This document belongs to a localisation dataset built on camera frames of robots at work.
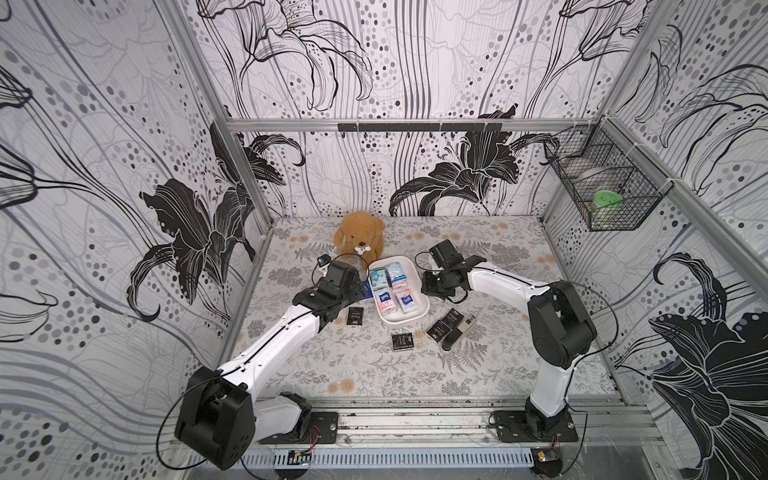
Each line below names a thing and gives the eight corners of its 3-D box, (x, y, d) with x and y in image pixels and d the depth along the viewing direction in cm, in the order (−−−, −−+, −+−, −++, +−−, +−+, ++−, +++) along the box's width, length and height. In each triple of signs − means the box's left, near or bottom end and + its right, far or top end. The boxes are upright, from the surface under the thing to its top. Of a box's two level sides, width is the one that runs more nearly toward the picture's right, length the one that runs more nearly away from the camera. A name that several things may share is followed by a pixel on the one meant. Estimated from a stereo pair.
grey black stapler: (447, 354, 87) (449, 348, 83) (441, 348, 88) (443, 342, 84) (474, 325, 92) (478, 319, 89) (469, 320, 93) (471, 314, 90)
